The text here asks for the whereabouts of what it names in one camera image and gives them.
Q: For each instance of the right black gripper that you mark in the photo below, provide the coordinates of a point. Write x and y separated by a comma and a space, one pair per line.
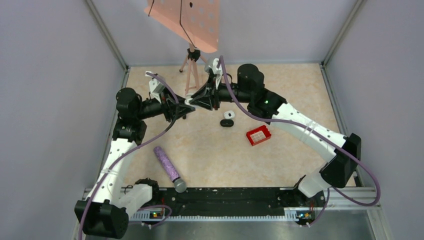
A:
206, 99

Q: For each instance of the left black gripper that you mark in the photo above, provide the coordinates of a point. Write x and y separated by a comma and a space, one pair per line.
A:
170, 107

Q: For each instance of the white earbud charging case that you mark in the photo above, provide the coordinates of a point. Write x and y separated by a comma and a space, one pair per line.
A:
229, 115

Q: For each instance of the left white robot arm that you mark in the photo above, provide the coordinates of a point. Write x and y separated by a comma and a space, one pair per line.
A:
105, 212

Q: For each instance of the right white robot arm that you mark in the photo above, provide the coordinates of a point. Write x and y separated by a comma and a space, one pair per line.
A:
339, 151

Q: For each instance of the red plastic block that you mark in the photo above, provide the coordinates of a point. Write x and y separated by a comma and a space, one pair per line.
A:
258, 135

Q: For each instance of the purple glitter microphone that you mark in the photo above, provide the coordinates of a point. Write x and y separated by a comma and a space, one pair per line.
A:
180, 185

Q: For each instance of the pink music stand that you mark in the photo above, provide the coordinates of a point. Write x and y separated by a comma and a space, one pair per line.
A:
195, 21

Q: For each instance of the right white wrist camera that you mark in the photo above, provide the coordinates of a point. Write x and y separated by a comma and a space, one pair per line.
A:
214, 71

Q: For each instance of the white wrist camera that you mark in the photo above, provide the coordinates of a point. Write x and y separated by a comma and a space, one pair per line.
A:
214, 71
156, 87

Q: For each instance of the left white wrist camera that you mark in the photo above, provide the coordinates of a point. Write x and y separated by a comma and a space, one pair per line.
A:
156, 87

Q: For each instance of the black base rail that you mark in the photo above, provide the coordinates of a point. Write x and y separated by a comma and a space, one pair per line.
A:
236, 203

